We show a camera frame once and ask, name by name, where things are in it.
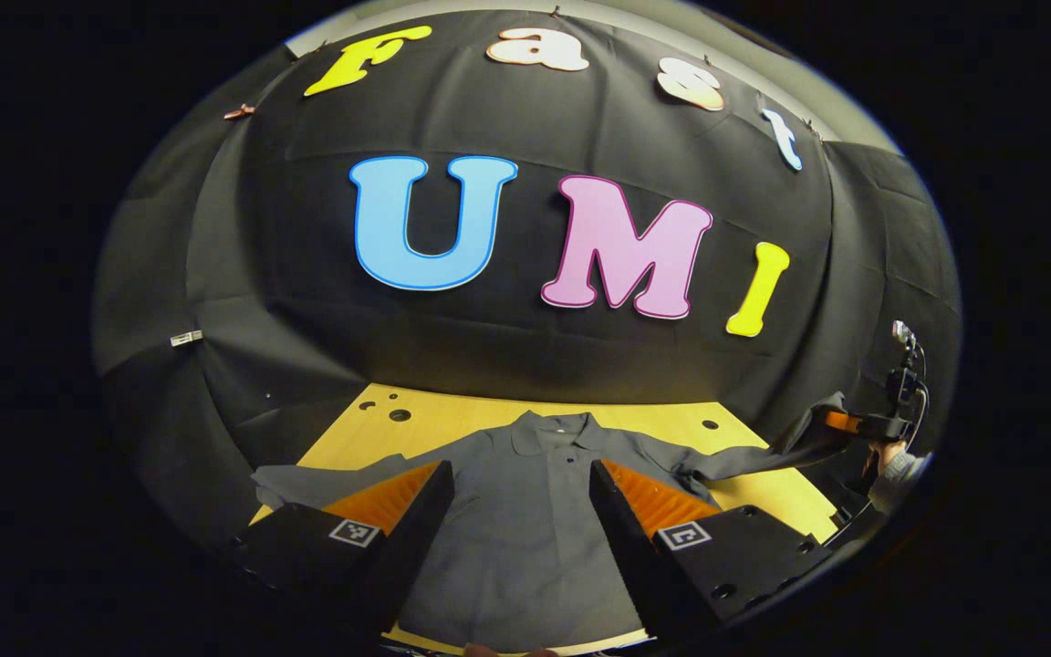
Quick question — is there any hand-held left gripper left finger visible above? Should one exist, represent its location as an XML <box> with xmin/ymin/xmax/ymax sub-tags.
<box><xmin>232</xmin><ymin>459</ymin><xmax>456</xmax><ymax>640</ymax></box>

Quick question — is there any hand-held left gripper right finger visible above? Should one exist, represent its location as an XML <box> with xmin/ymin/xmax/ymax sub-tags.
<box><xmin>589</xmin><ymin>459</ymin><xmax>833</xmax><ymax>641</ymax></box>

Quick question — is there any grey collared shirt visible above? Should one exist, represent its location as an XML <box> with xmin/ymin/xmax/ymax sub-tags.
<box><xmin>252</xmin><ymin>392</ymin><xmax>850</xmax><ymax>653</ymax></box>

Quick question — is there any black backdrop cloth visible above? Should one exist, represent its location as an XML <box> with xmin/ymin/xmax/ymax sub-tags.
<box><xmin>92</xmin><ymin>9</ymin><xmax>963</xmax><ymax>548</ymax></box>

